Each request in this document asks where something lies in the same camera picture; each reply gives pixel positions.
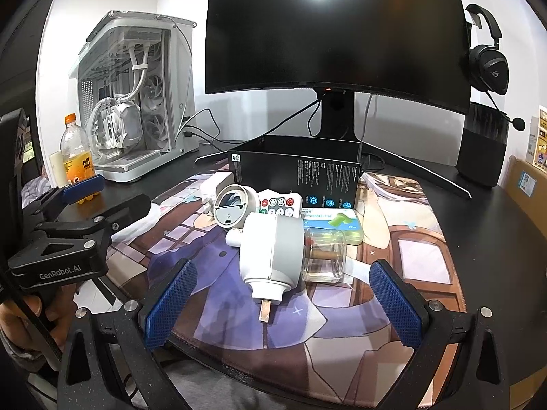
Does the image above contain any black monitor stand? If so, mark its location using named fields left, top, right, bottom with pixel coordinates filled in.
left=194, top=87, right=473, bottom=199

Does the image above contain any person's left forearm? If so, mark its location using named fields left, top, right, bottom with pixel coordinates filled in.
left=0, top=337, right=61, bottom=394

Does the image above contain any black curved monitor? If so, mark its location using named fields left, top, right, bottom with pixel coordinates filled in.
left=204, top=0, right=473, bottom=116

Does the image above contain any brown cardboard box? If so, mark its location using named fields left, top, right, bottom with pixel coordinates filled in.
left=502, top=154, right=547, bottom=240

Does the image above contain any white plastic bag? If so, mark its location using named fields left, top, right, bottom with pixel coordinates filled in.
left=109, top=203, right=172, bottom=244

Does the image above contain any person's left hand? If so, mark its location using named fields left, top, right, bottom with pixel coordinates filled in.
left=0, top=284, right=80, bottom=351

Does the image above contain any black cable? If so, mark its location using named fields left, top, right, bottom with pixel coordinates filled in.
left=182, top=98, right=323, bottom=154

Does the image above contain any person's grey clothing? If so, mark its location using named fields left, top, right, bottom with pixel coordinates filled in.
left=162, top=350, right=266, bottom=410

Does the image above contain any white computer case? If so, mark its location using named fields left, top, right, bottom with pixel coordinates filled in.
left=68, top=10, right=198, bottom=183

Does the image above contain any black cardboard box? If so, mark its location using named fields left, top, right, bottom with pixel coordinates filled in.
left=227, top=134, right=364, bottom=211

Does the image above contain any white cup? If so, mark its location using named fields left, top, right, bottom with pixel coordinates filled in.
left=48, top=150, right=67, bottom=189

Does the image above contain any white charger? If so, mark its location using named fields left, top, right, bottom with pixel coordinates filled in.
left=199, top=172, right=235, bottom=216

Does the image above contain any yellow printed box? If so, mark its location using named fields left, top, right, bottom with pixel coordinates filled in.
left=526, top=105, right=547, bottom=167

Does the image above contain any black cylindrical speaker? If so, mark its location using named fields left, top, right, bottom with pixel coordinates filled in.
left=455, top=102, right=511, bottom=188

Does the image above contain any white paper slip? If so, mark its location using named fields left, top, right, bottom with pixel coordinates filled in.
left=342, top=258, right=372, bottom=285

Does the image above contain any printed desk mat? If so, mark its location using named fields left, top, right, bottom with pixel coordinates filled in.
left=83, top=166, right=468, bottom=387

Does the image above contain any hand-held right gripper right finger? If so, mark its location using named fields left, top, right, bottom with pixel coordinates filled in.
left=368, top=259, right=520, bottom=410

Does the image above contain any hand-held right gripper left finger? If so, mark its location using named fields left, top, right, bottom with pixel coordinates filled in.
left=55, top=259, right=199, bottom=410

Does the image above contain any white device with glass jar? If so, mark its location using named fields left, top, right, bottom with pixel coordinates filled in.
left=238, top=213, right=348, bottom=323

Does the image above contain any orange drink bottle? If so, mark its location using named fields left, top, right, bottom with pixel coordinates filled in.
left=60, top=113, right=101, bottom=203

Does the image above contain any white tube orange cap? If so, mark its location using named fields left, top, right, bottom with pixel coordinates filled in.
left=256, top=189, right=304, bottom=218

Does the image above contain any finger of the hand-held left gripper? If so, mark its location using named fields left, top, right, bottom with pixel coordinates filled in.
left=9, top=193, right=152, bottom=268
left=21, top=174, right=105, bottom=227

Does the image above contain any black headset with microphone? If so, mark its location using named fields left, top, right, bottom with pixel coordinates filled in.
left=464, top=3, right=526, bottom=131

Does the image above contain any round white device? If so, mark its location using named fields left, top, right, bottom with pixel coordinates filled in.
left=212, top=183, right=260, bottom=227

